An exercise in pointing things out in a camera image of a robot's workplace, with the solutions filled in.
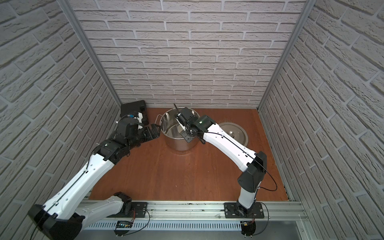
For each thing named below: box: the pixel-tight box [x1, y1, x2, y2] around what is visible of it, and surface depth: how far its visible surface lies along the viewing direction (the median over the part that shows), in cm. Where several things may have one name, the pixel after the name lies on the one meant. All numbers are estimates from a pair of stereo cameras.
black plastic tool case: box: [120, 100, 149, 125], surface depth 117 cm
